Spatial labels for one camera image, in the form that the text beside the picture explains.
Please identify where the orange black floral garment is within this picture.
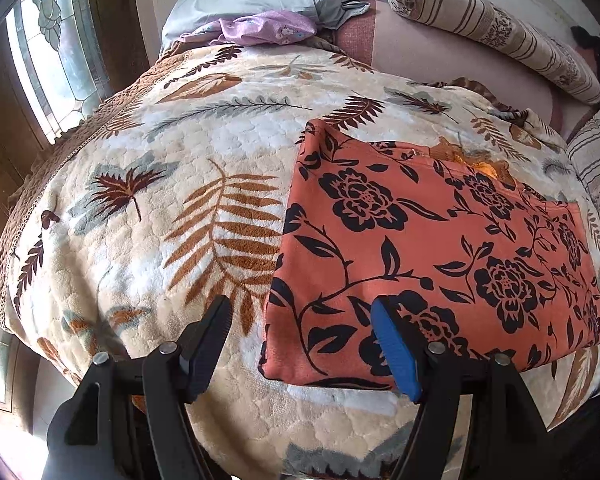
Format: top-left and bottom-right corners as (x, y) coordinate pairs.
(259, 119), (600, 389)

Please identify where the cream leaf-pattern fleece blanket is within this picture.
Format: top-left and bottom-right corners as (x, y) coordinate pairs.
(0, 44), (600, 479)

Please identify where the pink bed sheet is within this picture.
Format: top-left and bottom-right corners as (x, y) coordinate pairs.
(332, 0), (596, 140)

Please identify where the striped floral bolster pillow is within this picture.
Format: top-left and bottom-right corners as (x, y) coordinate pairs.
(388, 0), (600, 105)

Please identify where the stained glass window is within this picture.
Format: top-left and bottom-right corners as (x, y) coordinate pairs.
(6, 0), (112, 143)

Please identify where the purple floral cloth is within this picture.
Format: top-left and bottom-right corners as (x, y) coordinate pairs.
(178, 10), (317, 47)

